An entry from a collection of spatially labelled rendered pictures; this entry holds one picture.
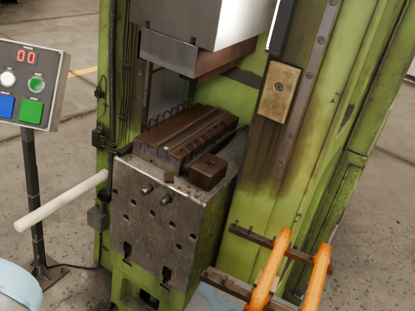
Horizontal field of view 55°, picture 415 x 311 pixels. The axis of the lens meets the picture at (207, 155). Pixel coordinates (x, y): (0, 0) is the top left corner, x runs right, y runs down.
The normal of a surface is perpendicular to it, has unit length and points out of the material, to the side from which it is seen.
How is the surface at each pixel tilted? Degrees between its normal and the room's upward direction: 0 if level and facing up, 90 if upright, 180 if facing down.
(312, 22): 90
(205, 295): 0
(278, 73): 90
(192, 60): 90
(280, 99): 90
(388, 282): 0
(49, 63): 60
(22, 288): 51
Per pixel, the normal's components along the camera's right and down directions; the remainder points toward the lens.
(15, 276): 0.68, -0.64
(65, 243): 0.16, -0.83
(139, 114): -0.51, 0.39
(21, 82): -0.01, 0.04
